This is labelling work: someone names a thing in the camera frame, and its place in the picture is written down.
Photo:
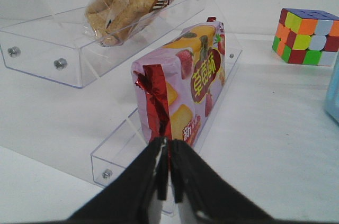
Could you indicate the light blue plastic basket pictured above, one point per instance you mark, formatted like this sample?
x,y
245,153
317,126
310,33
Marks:
x,y
331,100

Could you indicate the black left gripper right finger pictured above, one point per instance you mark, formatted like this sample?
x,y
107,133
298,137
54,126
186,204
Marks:
x,y
203,195

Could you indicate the clear acrylic left shelf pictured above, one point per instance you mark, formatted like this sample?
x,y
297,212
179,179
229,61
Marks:
x,y
69,117

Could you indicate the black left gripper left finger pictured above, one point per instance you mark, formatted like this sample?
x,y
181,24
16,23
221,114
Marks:
x,y
137,194

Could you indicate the pink strawberry cake package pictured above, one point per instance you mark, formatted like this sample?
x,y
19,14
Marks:
x,y
177,84

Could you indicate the bread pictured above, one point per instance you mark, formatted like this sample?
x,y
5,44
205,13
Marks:
x,y
115,21

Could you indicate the multicoloured puzzle cube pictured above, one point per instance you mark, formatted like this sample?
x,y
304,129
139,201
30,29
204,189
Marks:
x,y
306,37

